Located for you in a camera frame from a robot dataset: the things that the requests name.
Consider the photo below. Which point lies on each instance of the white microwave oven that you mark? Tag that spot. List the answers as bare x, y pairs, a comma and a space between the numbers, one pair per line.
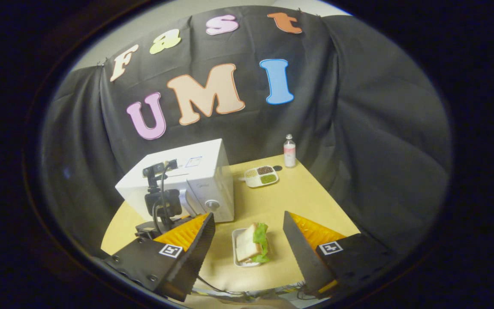
206, 150

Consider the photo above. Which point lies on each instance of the sandwich with green lettuce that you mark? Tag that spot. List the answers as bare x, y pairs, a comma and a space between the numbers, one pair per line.
249, 244

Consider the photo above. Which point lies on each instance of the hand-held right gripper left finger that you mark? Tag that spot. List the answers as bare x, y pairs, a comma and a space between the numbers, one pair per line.
195, 257

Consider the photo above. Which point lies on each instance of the clear bottle with pink label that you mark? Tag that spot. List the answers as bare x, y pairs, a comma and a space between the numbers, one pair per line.
290, 154

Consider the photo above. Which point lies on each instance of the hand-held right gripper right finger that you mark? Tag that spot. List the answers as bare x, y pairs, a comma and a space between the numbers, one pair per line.
300, 257

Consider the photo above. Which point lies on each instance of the white rectangular tray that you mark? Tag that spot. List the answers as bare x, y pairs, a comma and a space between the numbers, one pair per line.
234, 245

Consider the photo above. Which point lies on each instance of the white divided plate with beans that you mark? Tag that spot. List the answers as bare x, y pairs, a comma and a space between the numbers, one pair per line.
260, 177

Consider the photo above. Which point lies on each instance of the black backdrop cloth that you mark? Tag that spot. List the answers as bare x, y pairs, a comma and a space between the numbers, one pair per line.
358, 128

